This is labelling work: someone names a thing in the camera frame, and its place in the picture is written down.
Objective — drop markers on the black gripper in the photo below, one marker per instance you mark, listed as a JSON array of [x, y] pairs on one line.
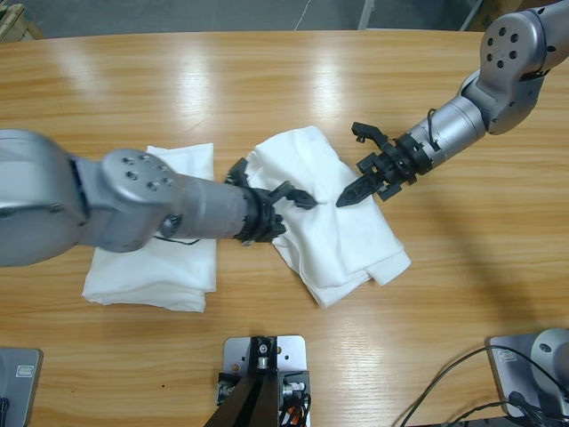
[[400, 164], [260, 218]]

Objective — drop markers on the white t-shirt with black print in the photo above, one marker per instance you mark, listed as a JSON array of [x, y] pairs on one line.
[[347, 240]]

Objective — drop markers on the plain white t-shirt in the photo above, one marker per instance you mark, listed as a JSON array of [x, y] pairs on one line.
[[155, 280]]

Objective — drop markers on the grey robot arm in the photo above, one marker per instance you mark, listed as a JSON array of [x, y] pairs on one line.
[[89, 200], [507, 66]]

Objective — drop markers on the brown cardboard box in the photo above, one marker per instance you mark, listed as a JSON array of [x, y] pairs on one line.
[[489, 6]]

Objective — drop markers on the wooden pallet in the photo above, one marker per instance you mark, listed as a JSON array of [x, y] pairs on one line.
[[18, 22]]

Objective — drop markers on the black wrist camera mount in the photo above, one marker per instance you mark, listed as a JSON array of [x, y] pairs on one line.
[[371, 133], [238, 173]]

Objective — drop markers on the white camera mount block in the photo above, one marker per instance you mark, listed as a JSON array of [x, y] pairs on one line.
[[291, 351]]

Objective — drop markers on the white metal frame leg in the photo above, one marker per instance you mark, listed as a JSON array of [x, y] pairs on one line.
[[367, 13], [472, 13]]

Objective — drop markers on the dark camera post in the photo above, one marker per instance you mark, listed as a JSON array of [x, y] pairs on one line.
[[249, 400]]

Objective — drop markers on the grey base plate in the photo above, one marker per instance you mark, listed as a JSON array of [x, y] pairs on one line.
[[26, 387], [511, 369]]

